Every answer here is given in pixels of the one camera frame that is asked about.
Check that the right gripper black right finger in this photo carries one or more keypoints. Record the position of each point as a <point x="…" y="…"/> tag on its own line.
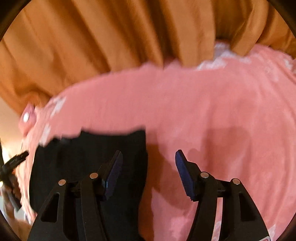
<point x="241" y="219"/>

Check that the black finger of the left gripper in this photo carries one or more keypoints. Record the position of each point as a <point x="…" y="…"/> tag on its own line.
<point x="7" y="170"/>

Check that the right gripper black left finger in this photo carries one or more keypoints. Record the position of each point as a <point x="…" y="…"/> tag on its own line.
<point x="72" y="211"/>

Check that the black garment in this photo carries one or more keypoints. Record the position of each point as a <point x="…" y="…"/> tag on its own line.
<point x="72" y="159"/>

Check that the pink pillow with white dot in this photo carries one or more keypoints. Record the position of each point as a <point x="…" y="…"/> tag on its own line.
<point x="27" y="120"/>

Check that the pink blanket with white bows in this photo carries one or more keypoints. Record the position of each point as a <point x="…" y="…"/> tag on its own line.
<point x="234" y="116"/>

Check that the orange curtain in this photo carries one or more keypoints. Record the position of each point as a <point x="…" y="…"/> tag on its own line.
<point x="50" y="45"/>

